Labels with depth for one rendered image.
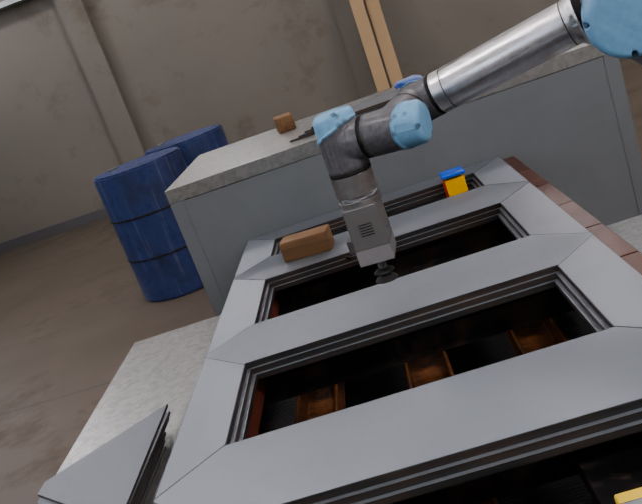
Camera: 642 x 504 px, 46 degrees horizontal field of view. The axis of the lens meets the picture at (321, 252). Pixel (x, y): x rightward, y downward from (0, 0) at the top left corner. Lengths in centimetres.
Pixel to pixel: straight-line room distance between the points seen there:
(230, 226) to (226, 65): 694
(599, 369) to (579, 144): 131
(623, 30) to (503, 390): 50
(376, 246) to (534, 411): 49
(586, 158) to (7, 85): 836
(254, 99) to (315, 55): 87
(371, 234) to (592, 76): 109
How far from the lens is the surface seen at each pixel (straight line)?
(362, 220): 131
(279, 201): 218
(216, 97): 915
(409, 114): 124
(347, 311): 140
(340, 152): 128
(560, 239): 144
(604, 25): 112
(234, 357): 140
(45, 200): 1003
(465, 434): 94
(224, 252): 223
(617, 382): 97
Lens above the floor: 135
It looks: 16 degrees down
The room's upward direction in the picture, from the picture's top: 20 degrees counter-clockwise
